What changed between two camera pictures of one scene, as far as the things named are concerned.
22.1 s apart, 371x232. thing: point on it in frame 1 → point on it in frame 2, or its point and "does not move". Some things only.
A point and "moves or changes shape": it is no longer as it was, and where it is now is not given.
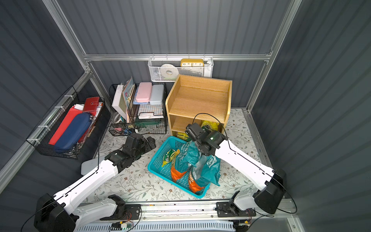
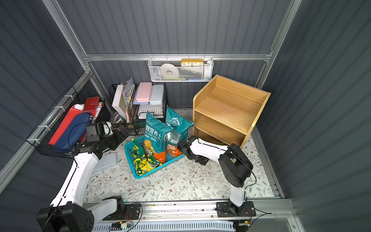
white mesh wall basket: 167,69 does not move
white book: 119,104 does not move
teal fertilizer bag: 207,171 → 178,134
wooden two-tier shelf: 205,101 → 224,111
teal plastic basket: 155,166 moves or changes shape
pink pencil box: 144,92 does not move
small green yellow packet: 167,156 moves or changes shape
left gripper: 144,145 → 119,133
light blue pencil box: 157,94 does not move
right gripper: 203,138 → 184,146
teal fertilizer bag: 187,155 → 155,131
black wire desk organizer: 140,108 does not move
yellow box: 192,63 does not move
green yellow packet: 183,136 → 142,166
